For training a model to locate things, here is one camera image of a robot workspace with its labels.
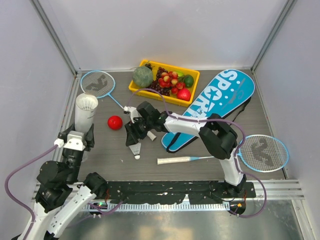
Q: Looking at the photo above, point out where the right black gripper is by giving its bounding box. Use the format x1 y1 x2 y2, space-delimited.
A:
125 117 154 147

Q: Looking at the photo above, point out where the white shuttlecock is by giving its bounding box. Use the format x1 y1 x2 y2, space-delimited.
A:
129 142 141 160

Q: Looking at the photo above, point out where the white shuttlecock tube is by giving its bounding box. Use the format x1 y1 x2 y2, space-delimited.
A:
74 93 99 134

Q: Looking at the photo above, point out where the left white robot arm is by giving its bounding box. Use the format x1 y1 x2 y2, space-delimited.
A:
15 124 108 240

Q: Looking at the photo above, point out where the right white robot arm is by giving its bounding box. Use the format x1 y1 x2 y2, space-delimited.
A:
123 101 247 197

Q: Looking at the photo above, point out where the red tomato ball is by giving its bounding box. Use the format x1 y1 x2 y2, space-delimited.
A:
107 115 123 131

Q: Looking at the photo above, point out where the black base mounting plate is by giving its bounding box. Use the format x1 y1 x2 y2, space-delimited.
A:
101 180 256 205

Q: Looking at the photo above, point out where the dark purple grape bunch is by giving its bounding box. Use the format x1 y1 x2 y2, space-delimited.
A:
147 66 172 97

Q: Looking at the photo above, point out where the green melon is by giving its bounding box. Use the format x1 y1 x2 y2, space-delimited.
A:
132 66 154 88

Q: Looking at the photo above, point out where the blue racket top left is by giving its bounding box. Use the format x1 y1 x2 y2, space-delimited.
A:
80 70 158 142

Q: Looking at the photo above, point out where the blue racket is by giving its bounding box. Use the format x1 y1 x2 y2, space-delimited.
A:
156 134 290 173
80 70 158 142

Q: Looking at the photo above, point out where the red apple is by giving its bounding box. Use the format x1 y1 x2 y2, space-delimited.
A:
176 88 191 102

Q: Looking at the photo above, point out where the red cherry bunch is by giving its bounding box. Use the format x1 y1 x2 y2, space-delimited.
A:
162 71 185 95

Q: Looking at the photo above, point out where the green lime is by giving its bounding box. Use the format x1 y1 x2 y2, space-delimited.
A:
183 75 194 88

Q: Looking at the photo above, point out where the blue racket cover bag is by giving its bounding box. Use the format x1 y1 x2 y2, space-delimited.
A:
161 69 255 154

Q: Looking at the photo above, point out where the blue racket bottom right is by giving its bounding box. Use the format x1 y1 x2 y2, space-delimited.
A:
156 134 290 173

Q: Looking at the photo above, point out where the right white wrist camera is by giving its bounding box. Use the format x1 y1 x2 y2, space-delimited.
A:
123 106 140 123

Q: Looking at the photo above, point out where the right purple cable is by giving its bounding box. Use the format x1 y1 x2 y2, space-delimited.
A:
126 88 268 220

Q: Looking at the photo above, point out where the white slotted cable duct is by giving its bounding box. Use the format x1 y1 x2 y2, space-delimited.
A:
77 202 231 212

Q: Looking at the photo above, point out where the aluminium frame post left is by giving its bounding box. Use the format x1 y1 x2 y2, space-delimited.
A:
30 0 78 76

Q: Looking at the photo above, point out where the aluminium frame post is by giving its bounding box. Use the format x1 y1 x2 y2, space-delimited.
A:
30 0 78 76
250 0 297 75

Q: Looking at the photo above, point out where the aluminium frame post right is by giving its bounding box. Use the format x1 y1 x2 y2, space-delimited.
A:
250 0 297 75

